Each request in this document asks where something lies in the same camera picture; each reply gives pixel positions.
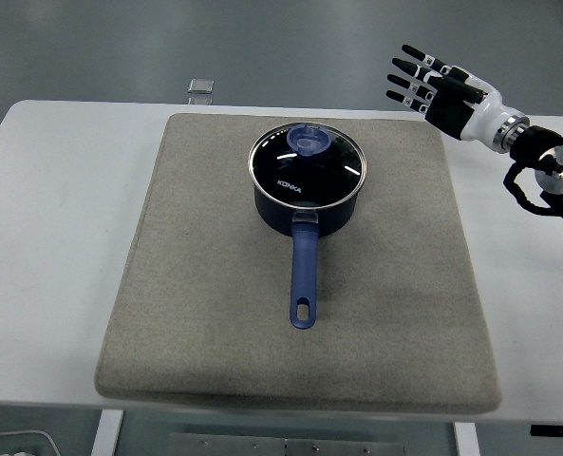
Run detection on beige fabric mat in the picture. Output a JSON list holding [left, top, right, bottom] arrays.
[[94, 112, 503, 416]]

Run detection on grey metal plate with screws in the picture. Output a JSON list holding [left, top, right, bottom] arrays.
[[168, 431, 406, 456]]

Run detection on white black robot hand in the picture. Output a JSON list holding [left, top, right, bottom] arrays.
[[385, 44, 523, 143]]

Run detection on white table leg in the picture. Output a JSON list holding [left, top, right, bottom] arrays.
[[452, 421, 481, 456], [91, 408, 125, 456]]

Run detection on glass pot lid blue knob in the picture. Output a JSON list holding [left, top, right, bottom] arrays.
[[248, 121, 368, 211]]

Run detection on dark blue saucepan blue handle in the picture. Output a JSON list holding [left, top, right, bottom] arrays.
[[250, 165, 364, 332]]

